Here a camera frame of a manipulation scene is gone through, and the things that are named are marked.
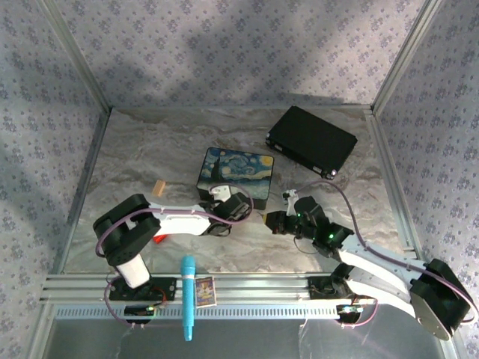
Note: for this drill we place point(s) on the small picture card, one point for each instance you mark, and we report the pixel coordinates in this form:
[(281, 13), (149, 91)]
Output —
[(205, 292)]

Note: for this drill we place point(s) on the starry night painted box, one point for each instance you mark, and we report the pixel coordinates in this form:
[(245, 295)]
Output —
[(239, 168)]

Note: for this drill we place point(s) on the small wooden block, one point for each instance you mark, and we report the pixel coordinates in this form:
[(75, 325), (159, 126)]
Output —
[(159, 187)]

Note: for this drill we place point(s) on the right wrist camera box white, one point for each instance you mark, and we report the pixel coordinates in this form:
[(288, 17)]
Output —
[(290, 200)]

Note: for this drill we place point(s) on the aluminium side rail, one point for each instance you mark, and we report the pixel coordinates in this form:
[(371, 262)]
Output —
[(393, 187), (84, 190)]

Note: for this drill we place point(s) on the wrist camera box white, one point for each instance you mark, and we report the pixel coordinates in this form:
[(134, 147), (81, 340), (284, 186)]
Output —
[(290, 200), (221, 192)]

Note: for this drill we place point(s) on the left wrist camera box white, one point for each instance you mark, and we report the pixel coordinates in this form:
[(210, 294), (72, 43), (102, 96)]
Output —
[(221, 192)]

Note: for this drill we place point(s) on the aluminium corner post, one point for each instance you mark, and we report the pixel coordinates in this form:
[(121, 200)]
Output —
[(73, 52), (408, 52)]

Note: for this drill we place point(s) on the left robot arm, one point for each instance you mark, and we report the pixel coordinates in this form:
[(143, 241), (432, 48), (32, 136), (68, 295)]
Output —
[(179, 224)]

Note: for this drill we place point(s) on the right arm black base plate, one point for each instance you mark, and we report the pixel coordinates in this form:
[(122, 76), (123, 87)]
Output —
[(322, 288)]

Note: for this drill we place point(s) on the blue toy microphone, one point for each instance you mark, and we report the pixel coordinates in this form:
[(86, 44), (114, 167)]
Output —
[(188, 291)]

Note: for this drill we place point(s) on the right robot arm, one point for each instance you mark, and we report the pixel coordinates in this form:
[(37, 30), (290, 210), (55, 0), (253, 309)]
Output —
[(374, 269)]

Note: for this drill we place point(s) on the small orange object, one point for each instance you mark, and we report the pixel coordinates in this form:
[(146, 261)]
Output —
[(160, 238)]

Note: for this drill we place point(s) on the small circuit board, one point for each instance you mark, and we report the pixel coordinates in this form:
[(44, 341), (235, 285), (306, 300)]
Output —
[(140, 310), (348, 311)]

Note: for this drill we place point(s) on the black ribbed hard case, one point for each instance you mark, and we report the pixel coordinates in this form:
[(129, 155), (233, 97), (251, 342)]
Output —
[(312, 140)]

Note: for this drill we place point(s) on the aluminium mounting rail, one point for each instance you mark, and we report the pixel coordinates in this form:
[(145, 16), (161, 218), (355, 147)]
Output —
[(254, 288)]

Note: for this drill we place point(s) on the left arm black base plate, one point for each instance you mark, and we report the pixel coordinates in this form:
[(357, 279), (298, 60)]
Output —
[(161, 288)]

